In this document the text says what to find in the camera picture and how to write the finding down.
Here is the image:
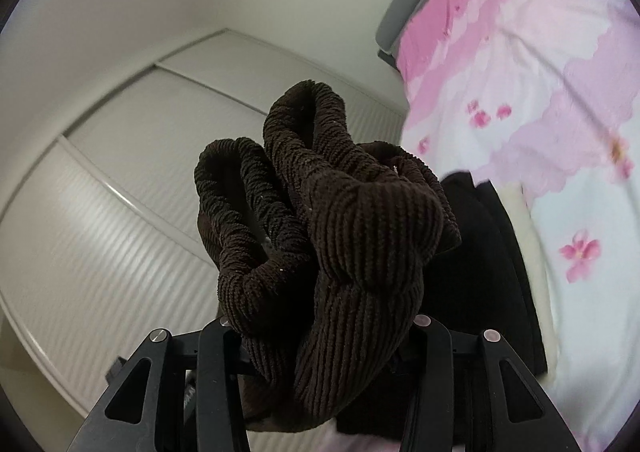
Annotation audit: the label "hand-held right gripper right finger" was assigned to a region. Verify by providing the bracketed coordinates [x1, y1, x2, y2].
[400, 314, 583, 452]

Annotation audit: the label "pink floral duvet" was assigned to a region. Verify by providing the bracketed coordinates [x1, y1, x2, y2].
[395, 0, 640, 452]

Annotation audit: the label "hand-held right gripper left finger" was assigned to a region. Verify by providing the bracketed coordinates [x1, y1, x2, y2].
[65, 319, 251, 452]

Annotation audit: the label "white louvered wardrobe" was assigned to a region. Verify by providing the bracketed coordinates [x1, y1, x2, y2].
[0, 29, 407, 452]

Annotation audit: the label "white cloth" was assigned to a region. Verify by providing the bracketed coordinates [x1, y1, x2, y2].
[500, 182, 557, 374]

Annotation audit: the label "pile of black clothes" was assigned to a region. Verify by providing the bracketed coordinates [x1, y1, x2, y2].
[335, 172, 549, 439]

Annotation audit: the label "dark brown corduroy pants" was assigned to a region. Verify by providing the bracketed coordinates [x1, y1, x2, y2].
[194, 79, 463, 433]

